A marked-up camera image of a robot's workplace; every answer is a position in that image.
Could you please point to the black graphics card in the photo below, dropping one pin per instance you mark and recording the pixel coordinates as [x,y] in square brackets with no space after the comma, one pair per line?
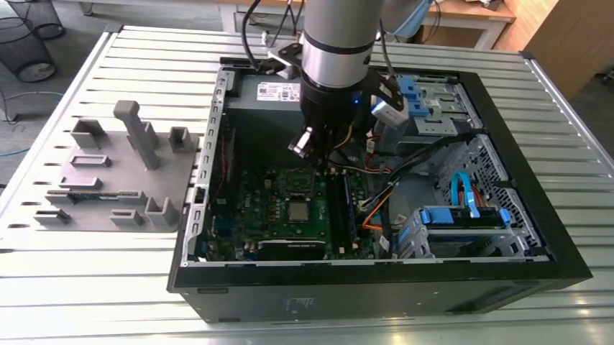
[292,249]

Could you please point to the black PC case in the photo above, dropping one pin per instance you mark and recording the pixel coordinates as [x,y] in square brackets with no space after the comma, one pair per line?
[383,287]

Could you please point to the silver disk bay cage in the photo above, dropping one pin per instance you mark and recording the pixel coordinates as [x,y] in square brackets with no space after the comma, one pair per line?
[518,241]

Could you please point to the empty blue disk carrier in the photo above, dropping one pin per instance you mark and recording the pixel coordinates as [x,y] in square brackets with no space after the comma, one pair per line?
[406,235]

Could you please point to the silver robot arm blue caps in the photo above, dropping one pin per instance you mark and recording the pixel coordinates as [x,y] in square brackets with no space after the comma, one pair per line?
[335,36]

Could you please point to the hard disk in blue carrier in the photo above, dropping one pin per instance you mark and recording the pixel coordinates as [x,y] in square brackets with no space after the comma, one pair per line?
[479,216]

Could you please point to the wooden cabinet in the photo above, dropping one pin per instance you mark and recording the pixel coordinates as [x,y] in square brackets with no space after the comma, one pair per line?
[566,43]

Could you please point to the dark green RAM stick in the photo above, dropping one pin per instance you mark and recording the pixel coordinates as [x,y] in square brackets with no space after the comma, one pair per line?
[91,196]

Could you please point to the white desk with wooden top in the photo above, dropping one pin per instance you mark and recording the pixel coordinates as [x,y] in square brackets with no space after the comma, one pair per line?
[479,12]

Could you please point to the silver topped CPU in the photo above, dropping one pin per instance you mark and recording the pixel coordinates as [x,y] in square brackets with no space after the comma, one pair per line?
[299,211]

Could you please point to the blue drive bay latch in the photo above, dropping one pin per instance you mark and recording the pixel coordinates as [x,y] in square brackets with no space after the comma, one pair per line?
[415,104]

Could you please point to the blue VGA port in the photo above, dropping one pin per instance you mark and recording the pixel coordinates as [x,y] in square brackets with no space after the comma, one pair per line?
[204,248]

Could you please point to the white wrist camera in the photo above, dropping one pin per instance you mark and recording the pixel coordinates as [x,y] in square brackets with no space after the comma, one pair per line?
[391,114]

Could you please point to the silver optical drive bay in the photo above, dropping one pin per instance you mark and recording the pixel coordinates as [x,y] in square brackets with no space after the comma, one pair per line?
[440,124]

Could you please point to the black RAM slot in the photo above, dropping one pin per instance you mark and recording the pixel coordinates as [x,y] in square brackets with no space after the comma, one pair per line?
[340,210]
[347,210]
[335,210]

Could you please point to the green motherboard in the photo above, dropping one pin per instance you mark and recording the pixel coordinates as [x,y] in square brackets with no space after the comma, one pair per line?
[259,212]

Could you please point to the dark wrist camera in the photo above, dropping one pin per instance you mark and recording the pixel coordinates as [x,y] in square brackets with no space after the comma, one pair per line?
[299,143]

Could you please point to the CPU socket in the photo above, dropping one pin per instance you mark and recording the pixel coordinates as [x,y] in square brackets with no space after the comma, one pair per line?
[314,213]

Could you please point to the grey parts rack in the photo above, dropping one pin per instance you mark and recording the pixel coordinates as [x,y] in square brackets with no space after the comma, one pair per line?
[120,172]

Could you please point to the grey power supply unit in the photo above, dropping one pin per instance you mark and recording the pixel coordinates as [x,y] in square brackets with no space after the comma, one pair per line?
[247,91]

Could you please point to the small wrist electronics box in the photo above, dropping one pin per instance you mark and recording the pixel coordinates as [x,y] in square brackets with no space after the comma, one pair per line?
[283,68]

